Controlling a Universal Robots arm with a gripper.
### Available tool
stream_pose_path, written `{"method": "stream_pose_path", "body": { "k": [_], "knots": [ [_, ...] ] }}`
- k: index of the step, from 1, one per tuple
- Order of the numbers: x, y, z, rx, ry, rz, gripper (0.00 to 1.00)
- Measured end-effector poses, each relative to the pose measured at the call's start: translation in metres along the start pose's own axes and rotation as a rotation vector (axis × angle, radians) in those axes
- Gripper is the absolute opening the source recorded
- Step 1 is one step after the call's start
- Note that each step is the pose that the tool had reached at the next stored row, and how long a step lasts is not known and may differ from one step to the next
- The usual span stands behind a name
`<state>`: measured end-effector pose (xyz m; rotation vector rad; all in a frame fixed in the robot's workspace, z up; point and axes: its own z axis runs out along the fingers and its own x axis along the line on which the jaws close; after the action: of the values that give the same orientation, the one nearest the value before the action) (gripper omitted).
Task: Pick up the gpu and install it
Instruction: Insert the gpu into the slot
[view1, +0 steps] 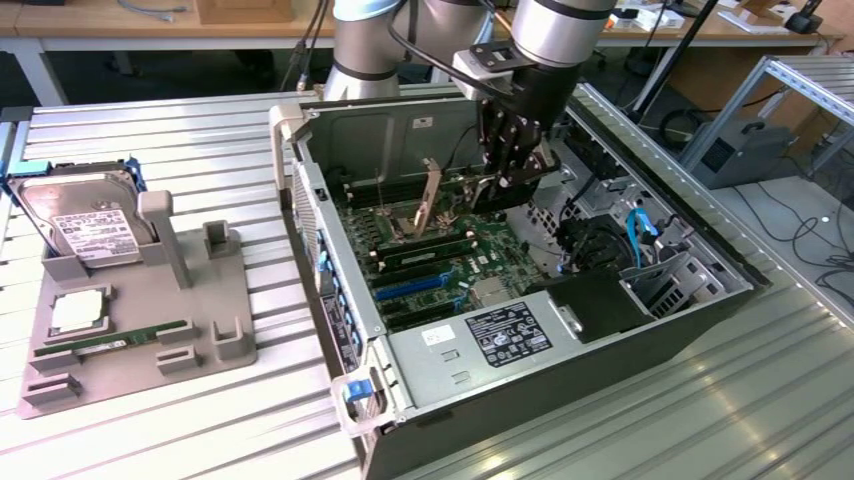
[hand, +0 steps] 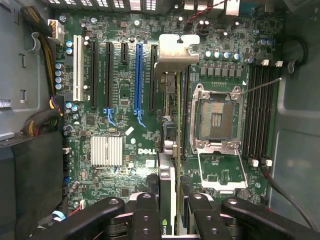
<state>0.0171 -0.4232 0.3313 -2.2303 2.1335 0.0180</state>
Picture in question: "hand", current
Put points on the thin metal locking lever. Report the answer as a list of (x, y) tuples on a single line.
[(260, 86)]

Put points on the silver chipset heatsink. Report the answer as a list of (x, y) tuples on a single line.
[(106, 151)]

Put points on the open black PC case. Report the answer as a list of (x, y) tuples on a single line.
[(300, 150)]

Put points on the short black expansion slot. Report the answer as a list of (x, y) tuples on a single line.
[(124, 52)]

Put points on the CPU socket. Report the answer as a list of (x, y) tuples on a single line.
[(216, 120)]

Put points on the black plastic shroud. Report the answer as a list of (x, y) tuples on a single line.
[(32, 175)]

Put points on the green motherboard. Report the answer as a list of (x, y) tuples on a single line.
[(122, 82)]

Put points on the black RAM slot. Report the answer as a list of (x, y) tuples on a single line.
[(271, 112), (187, 112), (182, 112), (264, 112), (257, 112), (250, 112)]

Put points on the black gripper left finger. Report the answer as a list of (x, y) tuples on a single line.
[(87, 217)]

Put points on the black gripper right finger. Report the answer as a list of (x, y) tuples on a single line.
[(262, 220)]

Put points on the white power connector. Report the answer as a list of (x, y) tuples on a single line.
[(56, 31)]

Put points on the long black expansion slot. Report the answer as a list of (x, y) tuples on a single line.
[(153, 75), (109, 75), (94, 75)]

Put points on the blue expansion slot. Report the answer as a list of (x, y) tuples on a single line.
[(139, 75)]

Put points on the metal socket cover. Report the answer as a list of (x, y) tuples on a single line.
[(225, 185)]

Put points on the white expansion slot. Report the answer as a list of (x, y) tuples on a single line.
[(78, 67)]

